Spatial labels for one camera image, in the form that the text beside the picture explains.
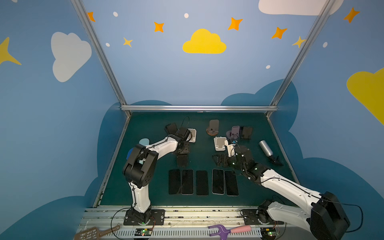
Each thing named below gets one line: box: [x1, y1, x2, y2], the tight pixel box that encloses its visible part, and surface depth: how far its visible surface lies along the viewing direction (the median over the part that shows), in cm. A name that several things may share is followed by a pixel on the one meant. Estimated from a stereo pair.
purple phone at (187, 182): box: [181, 169, 194, 195], surface depth 88 cm
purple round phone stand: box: [226, 125, 240, 140], surface depth 106 cm
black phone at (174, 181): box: [168, 169, 181, 195], surface depth 90 cm
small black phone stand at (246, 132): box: [240, 126, 253, 140], surface depth 106 cm
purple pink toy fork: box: [208, 224, 252, 240], surface depth 72 cm
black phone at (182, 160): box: [176, 153, 189, 168], surface depth 95 cm
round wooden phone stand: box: [206, 119, 220, 136], surface depth 107 cm
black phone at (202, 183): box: [196, 170, 209, 196], surface depth 88 cm
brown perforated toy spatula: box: [74, 225, 120, 240], surface depth 71 cm
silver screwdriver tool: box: [258, 140, 284, 166], surface depth 99 cm
